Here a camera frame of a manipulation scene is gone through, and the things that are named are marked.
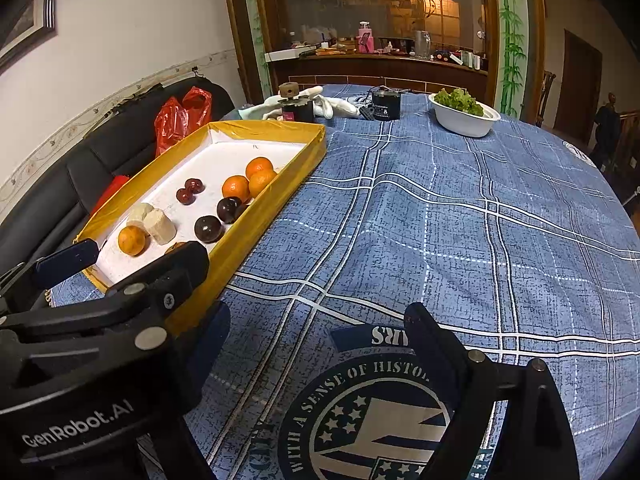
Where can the orange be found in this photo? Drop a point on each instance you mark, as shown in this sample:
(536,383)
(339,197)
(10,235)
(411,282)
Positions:
(132,240)
(260,166)
(262,183)
(235,187)

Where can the pink bottle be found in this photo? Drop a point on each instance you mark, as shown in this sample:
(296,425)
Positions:
(365,37)

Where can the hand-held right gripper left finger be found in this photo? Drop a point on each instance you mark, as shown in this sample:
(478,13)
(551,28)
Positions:
(217,325)

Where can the flat red bag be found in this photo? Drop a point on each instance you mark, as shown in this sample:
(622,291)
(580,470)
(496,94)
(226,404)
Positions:
(112,191)

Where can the glass pitcher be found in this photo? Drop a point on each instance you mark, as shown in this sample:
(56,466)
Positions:
(422,44)

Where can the light green cloth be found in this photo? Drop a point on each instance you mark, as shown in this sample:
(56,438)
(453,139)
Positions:
(250,110)

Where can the yellow cardboard tray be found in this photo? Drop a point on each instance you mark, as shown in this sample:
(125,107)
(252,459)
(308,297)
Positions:
(240,152)

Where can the peeled banana piece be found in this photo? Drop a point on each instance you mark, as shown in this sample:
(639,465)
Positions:
(161,228)
(140,212)

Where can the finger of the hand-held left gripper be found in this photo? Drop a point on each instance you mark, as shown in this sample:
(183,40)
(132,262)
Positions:
(67,260)
(165,270)

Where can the blue plaid tablecloth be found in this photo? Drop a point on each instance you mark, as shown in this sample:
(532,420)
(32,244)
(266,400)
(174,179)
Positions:
(425,235)

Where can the black round device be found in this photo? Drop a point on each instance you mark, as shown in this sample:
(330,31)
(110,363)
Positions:
(386,106)

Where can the wooden counter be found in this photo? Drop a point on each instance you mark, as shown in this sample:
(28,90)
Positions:
(375,67)

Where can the white bowl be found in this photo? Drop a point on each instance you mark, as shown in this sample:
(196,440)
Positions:
(465,124)

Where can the black leather sofa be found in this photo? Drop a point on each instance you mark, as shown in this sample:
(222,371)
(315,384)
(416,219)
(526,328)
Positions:
(60,185)

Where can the black cylinder with brown cap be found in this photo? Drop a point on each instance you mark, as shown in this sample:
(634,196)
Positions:
(296,107)

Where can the wooden door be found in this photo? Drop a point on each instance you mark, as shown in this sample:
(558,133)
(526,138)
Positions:
(580,85)

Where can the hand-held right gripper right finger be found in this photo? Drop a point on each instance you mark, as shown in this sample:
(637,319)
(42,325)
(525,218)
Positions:
(430,340)

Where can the red plastic bag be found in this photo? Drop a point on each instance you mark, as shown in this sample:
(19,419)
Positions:
(180,120)

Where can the white glove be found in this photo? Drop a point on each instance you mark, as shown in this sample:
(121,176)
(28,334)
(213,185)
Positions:
(325,102)

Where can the bamboo painted panel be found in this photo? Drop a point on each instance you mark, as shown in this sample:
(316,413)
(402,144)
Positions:
(255,35)
(512,35)

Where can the green lettuce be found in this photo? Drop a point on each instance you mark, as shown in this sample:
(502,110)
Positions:
(457,100)

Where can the wooden chair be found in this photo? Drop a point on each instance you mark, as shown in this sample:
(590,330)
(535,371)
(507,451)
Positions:
(547,97)

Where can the framed wall picture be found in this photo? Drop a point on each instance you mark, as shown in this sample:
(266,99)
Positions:
(30,25)

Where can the red jujube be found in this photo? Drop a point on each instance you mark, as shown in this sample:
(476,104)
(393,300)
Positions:
(194,186)
(185,196)

